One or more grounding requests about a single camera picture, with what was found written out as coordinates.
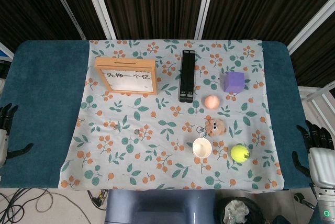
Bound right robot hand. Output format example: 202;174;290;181
292;119;335;184

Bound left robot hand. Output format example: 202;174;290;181
0;103;34;167

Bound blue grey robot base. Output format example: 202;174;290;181
104;189;218;224

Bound teal table cover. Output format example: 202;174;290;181
0;40;312;189

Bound yellow tennis ball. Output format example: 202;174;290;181
230;144;250;162

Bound white blue board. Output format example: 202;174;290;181
0;41;15;64

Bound black trash bin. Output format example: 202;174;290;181
216;197;265;224

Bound black power plugs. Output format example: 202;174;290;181
87;189;108;210

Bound purple foam cube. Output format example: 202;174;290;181
222;71;245;94

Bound white paper cup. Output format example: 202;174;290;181
192;137;213;158

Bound peach coloured ball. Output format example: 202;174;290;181
204;95;220;109

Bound dark slatted partition panel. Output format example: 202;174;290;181
0;0;108;52
203;0;335;88
95;0;210;40

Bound floral printed tablecloth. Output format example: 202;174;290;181
58;39;285;191

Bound black rectangular bar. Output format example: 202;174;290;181
178;49;196;103

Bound floor cable bundle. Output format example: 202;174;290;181
0;187;63;224

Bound white metal frame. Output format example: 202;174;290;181
298;81;335;104

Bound brown plush toy keychain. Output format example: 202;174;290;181
196;118;227;138

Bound white partition post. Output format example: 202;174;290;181
194;0;218;40
81;0;117;40
286;0;335;54

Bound wooden coin box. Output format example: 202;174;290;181
94;57;158;96

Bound thin grey partition post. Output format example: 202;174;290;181
44;0;87;40

